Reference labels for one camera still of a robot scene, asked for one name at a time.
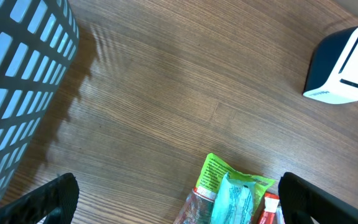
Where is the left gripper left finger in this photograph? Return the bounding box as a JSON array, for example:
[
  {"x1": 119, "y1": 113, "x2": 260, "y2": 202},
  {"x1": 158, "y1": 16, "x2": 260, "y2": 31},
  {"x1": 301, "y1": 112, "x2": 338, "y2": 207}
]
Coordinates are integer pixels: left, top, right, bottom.
[{"x1": 0, "y1": 173, "x2": 80, "y2": 224}]

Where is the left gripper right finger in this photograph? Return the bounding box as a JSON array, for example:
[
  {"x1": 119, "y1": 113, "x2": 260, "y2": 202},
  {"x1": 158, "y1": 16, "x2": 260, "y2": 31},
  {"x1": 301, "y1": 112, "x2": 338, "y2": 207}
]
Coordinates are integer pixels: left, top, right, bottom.
[{"x1": 278, "y1": 172, "x2": 358, "y2": 224}]

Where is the red stick packet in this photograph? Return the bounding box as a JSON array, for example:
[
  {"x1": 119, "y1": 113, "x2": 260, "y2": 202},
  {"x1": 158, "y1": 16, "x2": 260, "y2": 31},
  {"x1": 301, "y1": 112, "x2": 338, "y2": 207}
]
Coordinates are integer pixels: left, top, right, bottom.
[{"x1": 257, "y1": 193, "x2": 285, "y2": 224}]

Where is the green snack bag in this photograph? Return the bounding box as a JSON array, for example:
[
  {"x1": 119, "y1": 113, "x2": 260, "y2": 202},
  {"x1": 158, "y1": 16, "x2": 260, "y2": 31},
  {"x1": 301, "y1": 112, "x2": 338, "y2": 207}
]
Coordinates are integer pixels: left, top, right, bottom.
[{"x1": 174, "y1": 153, "x2": 275, "y2": 223}]

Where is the white barcode scanner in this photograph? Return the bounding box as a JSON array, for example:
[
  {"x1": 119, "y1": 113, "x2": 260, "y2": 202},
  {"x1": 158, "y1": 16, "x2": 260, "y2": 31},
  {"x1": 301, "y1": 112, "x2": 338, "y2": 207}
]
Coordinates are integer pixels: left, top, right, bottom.
[{"x1": 303, "y1": 26, "x2": 358, "y2": 105}]

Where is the teal wrapped packet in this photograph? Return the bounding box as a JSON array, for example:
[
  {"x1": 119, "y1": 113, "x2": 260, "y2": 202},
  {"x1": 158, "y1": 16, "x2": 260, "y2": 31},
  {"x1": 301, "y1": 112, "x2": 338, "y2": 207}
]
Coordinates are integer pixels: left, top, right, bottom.
[{"x1": 210, "y1": 172, "x2": 255, "y2": 224}]

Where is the grey plastic shopping basket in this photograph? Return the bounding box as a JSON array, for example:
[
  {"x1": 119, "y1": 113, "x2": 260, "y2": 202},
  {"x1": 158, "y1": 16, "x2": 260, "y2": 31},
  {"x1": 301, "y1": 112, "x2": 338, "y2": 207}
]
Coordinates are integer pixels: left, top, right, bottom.
[{"x1": 0, "y1": 0, "x2": 79, "y2": 201}]

